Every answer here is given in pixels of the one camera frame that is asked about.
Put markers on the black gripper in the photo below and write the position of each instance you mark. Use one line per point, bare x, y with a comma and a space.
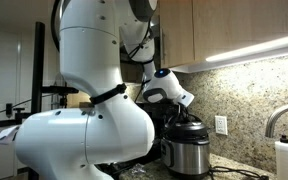
184, 110

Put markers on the black rice cooker lid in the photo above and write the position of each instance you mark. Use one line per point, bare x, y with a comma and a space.
187, 131

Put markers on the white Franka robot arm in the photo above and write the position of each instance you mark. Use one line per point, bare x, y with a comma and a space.
84, 140

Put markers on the steel and black rice cooker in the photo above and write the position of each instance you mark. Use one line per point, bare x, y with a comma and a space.
187, 158

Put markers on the black stove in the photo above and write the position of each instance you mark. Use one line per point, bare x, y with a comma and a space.
157, 113

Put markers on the crumpled clear plastic wrap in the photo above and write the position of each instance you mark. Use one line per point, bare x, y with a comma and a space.
137, 170

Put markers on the light wood cabinet door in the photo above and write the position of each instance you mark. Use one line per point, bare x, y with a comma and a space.
244, 23
180, 33

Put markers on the metal faucet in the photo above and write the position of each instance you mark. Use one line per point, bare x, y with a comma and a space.
277, 115

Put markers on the under-cabinet light strip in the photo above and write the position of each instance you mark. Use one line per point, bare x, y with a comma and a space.
257, 50

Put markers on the white soap bottle black cap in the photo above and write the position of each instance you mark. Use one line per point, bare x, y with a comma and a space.
285, 160

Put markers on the black stand pole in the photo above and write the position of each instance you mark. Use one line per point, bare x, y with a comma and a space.
38, 66

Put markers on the white paper tag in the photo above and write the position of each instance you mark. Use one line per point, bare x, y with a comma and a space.
7, 136

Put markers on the white wall outlet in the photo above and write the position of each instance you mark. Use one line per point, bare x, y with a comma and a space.
221, 125

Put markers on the black mount bracket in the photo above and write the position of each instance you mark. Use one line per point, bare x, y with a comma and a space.
17, 115

